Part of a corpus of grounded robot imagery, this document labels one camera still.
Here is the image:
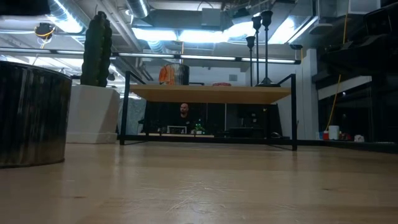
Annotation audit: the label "long LED light bar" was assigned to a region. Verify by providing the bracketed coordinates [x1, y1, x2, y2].
[0, 46, 302, 65]

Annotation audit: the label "black round ceiling fixture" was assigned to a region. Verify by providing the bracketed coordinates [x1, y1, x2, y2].
[34, 22, 57, 40]

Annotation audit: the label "white geometric planter pot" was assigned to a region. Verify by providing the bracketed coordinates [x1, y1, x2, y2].
[66, 84, 121, 144]

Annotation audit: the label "black office desk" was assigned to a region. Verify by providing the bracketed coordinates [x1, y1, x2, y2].
[317, 138, 398, 154]

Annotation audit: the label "silver candle jar orange label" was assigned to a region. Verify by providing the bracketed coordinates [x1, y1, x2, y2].
[158, 63, 190, 86]
[0, 60, 73, 169]

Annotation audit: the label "wooden shelf riser black legs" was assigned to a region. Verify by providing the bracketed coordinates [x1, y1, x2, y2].
[119, 70, 299, 152]

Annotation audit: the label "short black candlestick holder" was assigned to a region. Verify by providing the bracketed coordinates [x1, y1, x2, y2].
[245, 35, 256, 87]

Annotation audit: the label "white cup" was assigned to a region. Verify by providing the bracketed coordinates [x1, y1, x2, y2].
[328, 125, 340, 141]

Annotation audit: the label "green cactus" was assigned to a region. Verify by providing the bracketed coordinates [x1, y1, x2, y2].
[80, 11, 113, 88]

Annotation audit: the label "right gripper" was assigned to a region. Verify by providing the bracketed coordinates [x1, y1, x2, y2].
[320, 7, 398, 75]

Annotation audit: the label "person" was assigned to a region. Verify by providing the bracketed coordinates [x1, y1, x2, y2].
[174, 102, 195, 134]

